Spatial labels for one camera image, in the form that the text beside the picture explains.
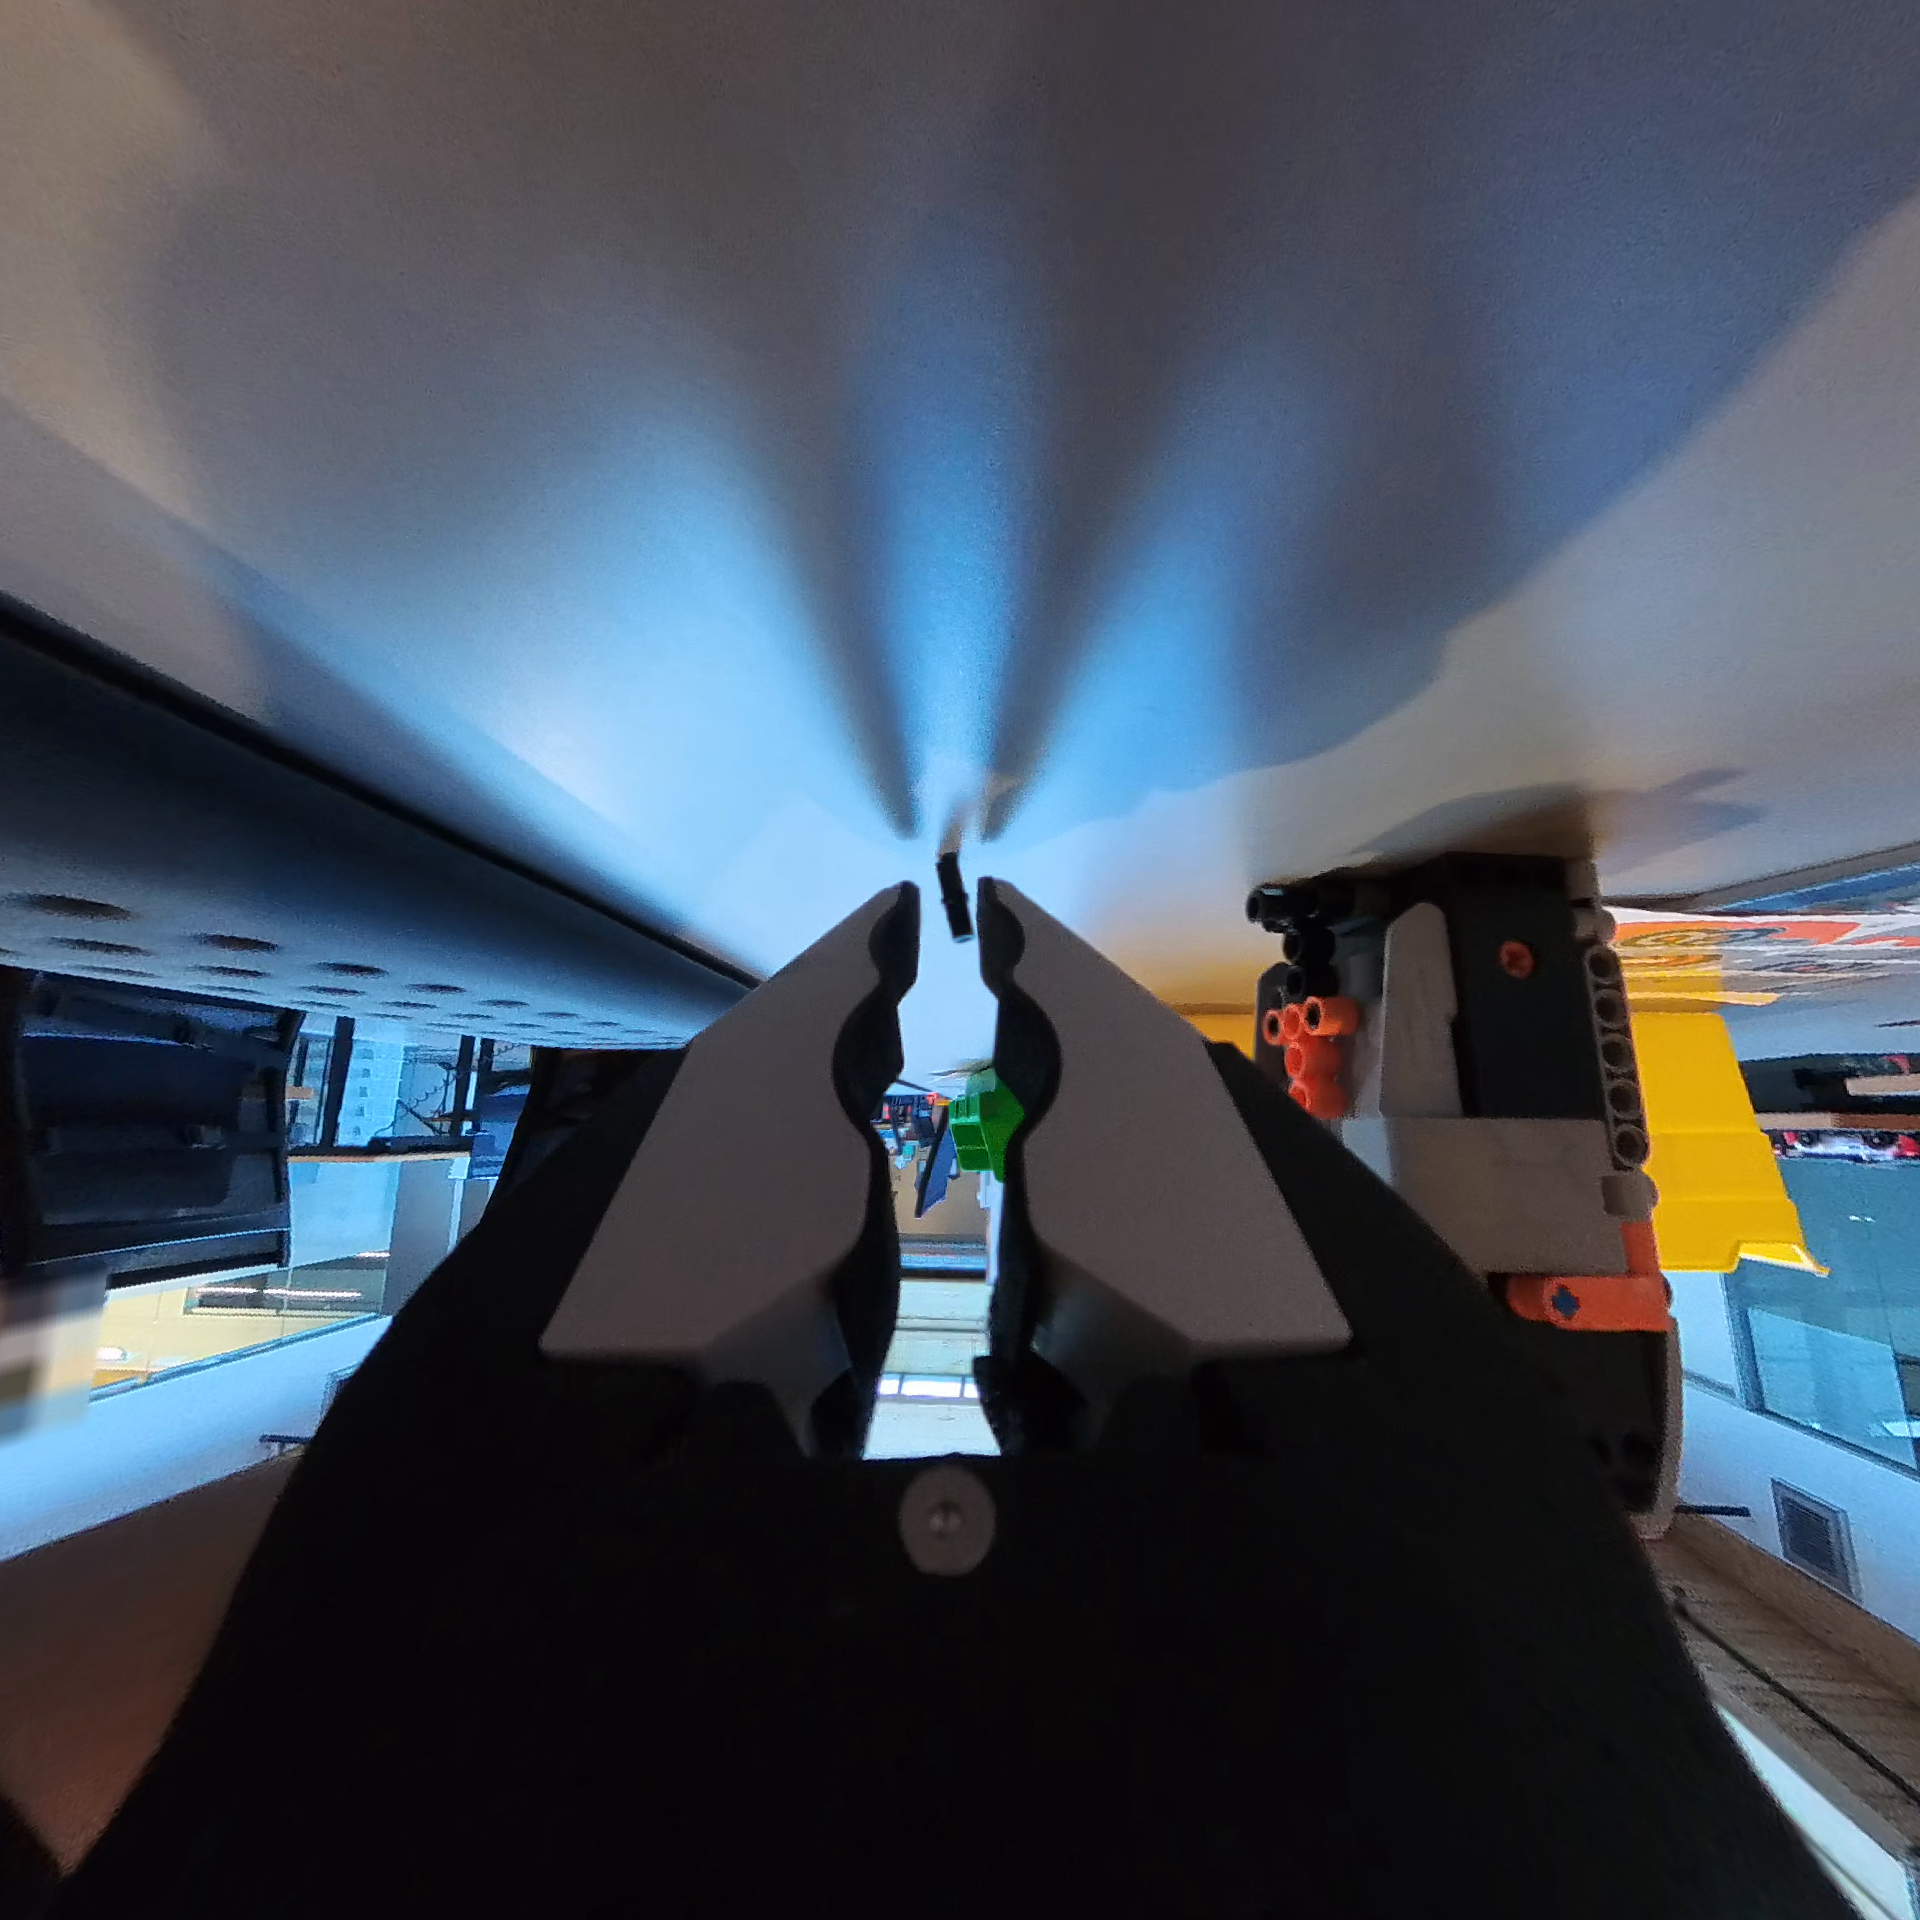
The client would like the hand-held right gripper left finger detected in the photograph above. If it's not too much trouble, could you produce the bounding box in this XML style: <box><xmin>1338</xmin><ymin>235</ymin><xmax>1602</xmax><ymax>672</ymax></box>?
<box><xmin>539</xmin><ymin>883</ymin><xmax>922</xmax><ymax>1461</ymax></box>

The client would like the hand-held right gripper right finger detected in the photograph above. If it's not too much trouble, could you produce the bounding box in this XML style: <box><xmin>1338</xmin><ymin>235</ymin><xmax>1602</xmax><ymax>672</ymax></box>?
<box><xmin>975</xmin><ymin>876</ymin><xmax>1354</xmax><ymax>1454</ymax></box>

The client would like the white desk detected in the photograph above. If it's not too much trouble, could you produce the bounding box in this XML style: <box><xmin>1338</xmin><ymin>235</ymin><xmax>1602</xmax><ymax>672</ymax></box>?
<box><xmin>0</xmin><ymin>0</ymin><xmax>1920</xmax><ymax>1082</ymax></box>

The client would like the small green object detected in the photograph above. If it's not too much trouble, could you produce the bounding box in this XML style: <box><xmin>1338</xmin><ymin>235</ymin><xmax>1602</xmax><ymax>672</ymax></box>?
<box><xmin>949</xmin><ymin>1072</ymin><xmax>1032</xmax><ymax>1181</ymax></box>

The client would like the grey black orange brick model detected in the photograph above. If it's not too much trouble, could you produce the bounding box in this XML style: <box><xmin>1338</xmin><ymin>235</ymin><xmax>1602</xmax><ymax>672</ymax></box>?
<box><xmin>1248</xmin><ymin>852</ymin><xmax>1686</xmax><ymax>1538</ymax></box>

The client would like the black perforated panel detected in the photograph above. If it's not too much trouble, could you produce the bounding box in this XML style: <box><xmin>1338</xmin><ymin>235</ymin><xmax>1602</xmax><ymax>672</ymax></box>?
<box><xmin>0</xmin><ymin>597</ymin><xmax>761</xmax><ymax>1056</ymax></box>

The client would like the yellow plastic bin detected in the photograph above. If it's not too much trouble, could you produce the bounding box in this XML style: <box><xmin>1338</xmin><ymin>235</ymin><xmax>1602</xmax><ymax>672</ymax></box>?
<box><xmin>1629</xmin><ymin>1007</ymin><xmax>1829</xmax><ymax>1279</ymax></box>

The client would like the black box-shaped object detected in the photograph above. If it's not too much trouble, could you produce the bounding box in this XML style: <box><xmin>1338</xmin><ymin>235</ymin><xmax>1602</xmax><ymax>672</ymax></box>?
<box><xmin>0</xmin><ymin>971</ymin><xmax>301</xmax><ymax>1286</ymax></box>

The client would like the colourful printed box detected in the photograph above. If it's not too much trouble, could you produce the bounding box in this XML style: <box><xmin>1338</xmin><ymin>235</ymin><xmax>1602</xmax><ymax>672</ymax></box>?
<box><xmin>1607</xmin><ymin>895</ymin><xmax>1920</xmax><ymax>1039</ymax></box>

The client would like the wall vent grille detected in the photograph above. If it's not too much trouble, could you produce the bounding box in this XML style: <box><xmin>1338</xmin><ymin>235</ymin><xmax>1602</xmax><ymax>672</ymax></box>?
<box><xmin>1770</xmin><ymin>1477</ymin><xmax>1866</xmax><ymax>1604</ymax></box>

